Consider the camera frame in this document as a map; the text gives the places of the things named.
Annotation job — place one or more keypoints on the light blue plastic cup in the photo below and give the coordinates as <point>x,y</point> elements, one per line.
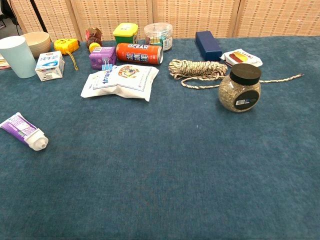
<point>17,57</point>

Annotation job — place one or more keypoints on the white printed food bag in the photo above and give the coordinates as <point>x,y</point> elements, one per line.
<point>125,82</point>

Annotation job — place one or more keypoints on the clear tub of clips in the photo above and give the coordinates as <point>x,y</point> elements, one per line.
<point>157,32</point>

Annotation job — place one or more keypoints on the green box yellow lid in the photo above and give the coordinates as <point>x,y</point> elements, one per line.
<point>125,32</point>

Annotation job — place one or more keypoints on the orange drink can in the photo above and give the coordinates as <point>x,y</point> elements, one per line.
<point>140,53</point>

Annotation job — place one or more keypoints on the white blue milk carton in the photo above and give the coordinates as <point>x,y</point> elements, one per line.
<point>50,65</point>

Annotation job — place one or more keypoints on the yellow tape measure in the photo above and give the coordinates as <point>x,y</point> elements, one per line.
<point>65,46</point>

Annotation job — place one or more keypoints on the navy blue long box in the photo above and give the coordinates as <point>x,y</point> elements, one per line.
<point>207,46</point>

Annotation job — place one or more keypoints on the purple drink carton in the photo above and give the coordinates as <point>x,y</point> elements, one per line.
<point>100,58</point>

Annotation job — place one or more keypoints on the purple white toothpaste tube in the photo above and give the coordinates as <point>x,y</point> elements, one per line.
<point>20,127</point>

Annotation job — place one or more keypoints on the white red snack packet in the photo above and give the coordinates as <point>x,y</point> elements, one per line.
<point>240,57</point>

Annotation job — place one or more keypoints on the bamboo folding screen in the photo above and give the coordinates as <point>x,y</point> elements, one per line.
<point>200,15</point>

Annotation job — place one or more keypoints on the brown bottle yellow cap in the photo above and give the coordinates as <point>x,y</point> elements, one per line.
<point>93,37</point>

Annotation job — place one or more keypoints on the blue table cloth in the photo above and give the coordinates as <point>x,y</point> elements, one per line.
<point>160,175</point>

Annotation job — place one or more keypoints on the glass jar black lid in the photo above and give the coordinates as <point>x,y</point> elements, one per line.
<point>237,95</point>

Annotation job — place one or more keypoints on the blue binder clip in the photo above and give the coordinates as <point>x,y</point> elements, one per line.
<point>107,67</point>

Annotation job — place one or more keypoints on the beige bowl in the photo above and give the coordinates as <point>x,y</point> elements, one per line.
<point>38,42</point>

